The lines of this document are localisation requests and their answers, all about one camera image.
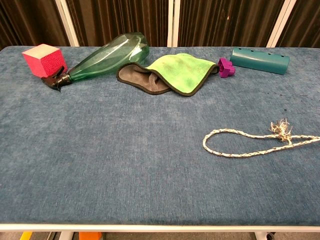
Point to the white partition frame post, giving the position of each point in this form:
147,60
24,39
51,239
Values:
174,22
66,22
278,22

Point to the orange object under table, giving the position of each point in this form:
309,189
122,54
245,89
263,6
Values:
90,236

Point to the green and gray cloth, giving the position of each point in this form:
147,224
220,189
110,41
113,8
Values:
180,72

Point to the pink foam cube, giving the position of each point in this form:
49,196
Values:
40,62

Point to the purple plastic block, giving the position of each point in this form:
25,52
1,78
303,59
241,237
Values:
226,68

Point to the teal curved holder with holes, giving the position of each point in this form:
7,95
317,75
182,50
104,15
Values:
258,61

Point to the dark brown curtain panel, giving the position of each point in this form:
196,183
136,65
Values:
302,22
225,22
27,20
117,17

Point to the green transparent spray bottle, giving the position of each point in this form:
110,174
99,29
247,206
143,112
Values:
112,57

